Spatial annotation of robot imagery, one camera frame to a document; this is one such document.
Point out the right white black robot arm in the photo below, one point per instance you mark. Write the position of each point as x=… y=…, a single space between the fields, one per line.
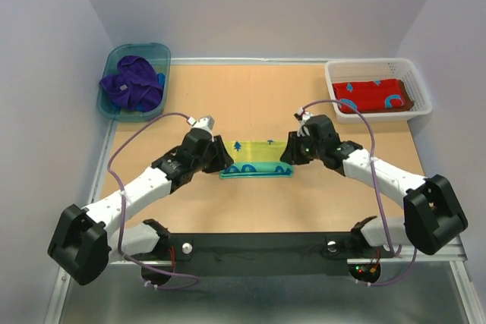
x=432 y=215

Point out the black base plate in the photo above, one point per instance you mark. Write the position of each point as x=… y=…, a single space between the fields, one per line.
x=262 y=254

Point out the teal plastic bin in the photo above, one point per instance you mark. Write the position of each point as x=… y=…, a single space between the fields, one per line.
x=158 y=56

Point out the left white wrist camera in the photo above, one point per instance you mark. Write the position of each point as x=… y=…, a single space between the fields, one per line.
x=205 y=123

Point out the purple towel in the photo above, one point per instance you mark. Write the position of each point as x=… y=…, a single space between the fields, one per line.
x=135 y=87

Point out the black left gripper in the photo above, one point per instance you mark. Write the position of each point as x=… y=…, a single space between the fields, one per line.
x=222 y=157

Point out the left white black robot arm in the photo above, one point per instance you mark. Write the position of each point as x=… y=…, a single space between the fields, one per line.
x=86 y=239

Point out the aluminium rail frame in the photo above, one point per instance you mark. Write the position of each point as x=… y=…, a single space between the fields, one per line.
x=258 y=102

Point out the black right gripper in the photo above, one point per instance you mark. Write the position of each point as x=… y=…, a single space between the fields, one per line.
x=291 y=154

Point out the brown towel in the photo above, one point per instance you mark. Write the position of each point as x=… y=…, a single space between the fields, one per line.
x=408 y=102

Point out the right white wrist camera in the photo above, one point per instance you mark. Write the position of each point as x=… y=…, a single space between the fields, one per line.
x=303 y=116

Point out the blue towel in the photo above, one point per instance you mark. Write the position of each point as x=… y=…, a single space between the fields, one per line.
x=256 y=159

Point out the white plastic mesh basket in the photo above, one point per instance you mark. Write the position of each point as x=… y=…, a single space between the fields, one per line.
x=382 y=89

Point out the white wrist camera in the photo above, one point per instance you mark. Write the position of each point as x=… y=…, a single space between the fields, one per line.
x=205 y=123
x=303 y=116

